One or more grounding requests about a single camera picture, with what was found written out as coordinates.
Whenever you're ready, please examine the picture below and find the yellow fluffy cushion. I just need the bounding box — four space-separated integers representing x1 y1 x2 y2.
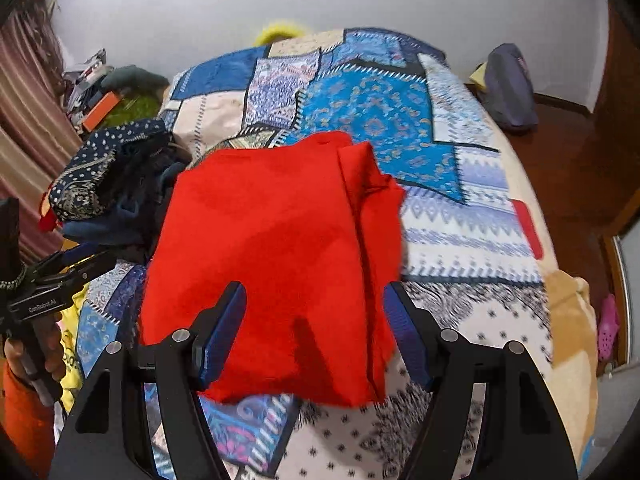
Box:
254 20 321 46

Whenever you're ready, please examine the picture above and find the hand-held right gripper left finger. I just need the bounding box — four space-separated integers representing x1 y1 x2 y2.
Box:
47 281 248 480

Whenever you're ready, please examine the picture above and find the blue patchwork bedspread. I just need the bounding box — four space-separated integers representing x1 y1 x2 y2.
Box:
65 27 598 480

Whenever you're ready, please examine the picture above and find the dark grey bag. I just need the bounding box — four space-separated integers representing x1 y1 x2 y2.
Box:
482 44 540 133

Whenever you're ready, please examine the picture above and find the green fluffy mat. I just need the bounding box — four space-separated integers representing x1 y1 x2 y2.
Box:
100 89 167 131

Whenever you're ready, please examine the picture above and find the navy patterned folded cloth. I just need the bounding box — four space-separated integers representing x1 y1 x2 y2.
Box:
47 119 168 223

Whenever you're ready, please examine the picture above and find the person's left forearm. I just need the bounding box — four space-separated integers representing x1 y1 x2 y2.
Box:
2 360 56 476

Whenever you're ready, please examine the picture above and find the wooden door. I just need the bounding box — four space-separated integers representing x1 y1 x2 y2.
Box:
595 2 640 241

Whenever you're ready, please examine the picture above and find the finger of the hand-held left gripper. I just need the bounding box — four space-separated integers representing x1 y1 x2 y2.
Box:
22 242 108 279
35 250 121 289

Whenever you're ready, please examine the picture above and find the orange box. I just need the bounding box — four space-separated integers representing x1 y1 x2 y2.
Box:
80 91 123 131

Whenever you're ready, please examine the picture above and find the person's left hand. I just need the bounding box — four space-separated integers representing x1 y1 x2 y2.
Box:
2 310 67 386

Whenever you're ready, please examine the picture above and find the blue folded garment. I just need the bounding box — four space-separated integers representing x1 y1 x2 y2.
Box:
61 147 188 261

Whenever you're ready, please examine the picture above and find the black folded garment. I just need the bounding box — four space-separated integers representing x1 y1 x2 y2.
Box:
112 132 193 265

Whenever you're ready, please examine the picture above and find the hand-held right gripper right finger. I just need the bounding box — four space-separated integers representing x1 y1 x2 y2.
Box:
384 281 581 480

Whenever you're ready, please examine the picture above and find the red zip jacket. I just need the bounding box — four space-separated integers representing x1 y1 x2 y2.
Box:
137 131 407 407

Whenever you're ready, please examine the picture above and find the pink clog shoe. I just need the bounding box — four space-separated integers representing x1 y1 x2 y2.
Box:
597 294 621 363

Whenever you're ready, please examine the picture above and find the striped curtain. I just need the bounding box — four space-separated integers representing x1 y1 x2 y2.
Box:
0 0 83 271

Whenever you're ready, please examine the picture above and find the yellow printed shirt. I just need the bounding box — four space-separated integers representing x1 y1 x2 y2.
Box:
59 285 91 411

